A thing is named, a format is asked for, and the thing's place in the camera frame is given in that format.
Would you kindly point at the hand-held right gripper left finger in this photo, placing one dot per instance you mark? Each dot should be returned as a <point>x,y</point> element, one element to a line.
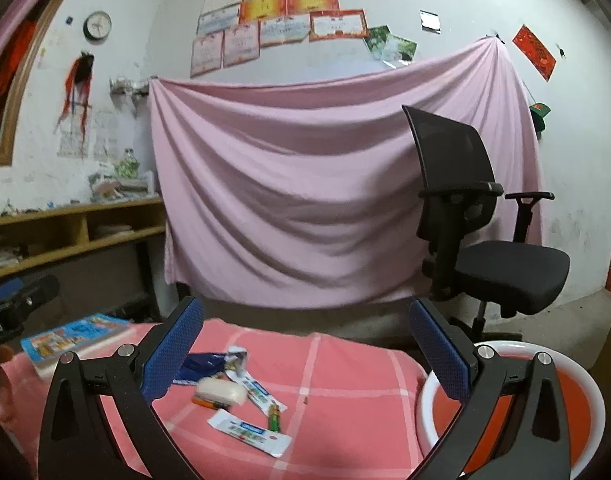
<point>178,345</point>

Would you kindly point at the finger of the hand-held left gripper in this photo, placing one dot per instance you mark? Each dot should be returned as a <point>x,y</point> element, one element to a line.
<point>30,290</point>

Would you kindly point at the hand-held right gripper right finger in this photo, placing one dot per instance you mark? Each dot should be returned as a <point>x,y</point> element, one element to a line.
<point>443,347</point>

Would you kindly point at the dark blue wrapper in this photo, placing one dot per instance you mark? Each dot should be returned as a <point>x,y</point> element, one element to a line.
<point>203,366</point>

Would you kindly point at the silver foil wrapper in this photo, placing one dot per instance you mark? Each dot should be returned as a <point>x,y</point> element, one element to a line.
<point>237,357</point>

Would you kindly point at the white soap bar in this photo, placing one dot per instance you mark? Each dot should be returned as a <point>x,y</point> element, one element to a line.
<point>220,391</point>

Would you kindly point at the orange lighter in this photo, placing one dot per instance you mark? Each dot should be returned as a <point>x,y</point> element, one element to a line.
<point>205,402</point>

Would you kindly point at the white blue toothpaste tube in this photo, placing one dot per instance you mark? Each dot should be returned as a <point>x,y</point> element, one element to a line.
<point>260,394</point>

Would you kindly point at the white toothpaste tube front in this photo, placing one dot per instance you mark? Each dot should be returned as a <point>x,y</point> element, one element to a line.
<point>250,431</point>

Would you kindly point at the green lighter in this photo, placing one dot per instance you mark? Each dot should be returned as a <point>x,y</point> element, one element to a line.
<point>274,417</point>

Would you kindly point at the orange bucket with white rim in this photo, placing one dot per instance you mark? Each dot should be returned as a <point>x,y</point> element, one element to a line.
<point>578,410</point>

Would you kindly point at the thick pile of papers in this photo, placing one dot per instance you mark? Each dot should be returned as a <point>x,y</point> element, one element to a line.
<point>0,259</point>

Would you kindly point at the blue illustrated book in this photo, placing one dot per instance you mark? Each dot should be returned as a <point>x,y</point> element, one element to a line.
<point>70,337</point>

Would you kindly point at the wooden desk with shelves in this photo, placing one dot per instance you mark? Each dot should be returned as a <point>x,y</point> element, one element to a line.
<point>60,215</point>

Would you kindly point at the thin pile of papers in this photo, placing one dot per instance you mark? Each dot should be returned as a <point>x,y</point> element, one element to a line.
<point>112,231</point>

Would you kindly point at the pink checkered tablecloth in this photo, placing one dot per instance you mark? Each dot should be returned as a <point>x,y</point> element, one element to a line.
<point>335,410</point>

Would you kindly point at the stack of books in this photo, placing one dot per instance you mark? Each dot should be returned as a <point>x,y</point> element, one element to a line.
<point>123,189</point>

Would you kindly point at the black office chair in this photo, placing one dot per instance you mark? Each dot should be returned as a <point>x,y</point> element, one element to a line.
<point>465,210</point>

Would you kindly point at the glass jar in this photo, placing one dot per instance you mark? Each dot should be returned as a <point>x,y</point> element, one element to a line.
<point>127,165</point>

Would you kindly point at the pink hanging cloth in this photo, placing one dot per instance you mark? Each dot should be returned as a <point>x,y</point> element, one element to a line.
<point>310,185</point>

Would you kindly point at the hanging red scarves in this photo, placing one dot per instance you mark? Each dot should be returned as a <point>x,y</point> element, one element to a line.
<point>77,85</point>

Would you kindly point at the green cap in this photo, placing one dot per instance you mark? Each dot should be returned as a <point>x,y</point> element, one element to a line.
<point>539,112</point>

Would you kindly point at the pink curtain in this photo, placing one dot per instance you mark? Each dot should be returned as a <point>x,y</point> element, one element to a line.
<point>15,10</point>

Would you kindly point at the red paper decoration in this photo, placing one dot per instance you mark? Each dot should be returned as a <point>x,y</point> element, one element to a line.
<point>535,52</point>

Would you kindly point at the black and white card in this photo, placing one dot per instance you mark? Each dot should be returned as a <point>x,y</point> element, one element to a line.
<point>430,21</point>

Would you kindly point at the wooden window frame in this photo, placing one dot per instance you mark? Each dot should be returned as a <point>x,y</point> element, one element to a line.
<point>5,150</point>

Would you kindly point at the large wall calendar sheet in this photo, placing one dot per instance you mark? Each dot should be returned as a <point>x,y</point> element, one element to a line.
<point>74,135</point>

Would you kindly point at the narrow wall calendar sheet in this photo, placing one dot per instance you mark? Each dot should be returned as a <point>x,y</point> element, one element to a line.
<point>104,135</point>

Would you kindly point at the red cloth behind frame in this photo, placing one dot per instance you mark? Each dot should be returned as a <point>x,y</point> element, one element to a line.
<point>10,70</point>

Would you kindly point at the round wall clock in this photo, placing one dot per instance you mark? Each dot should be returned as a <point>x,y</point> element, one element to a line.
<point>97,25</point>

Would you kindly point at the light green wall photo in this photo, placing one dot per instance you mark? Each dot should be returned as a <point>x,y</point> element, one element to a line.
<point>403,50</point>

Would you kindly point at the dark green wall photo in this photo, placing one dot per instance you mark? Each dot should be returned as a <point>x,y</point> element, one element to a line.
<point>375,40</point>

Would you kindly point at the group of wall certificates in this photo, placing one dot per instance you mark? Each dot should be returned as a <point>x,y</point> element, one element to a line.
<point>285,15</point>

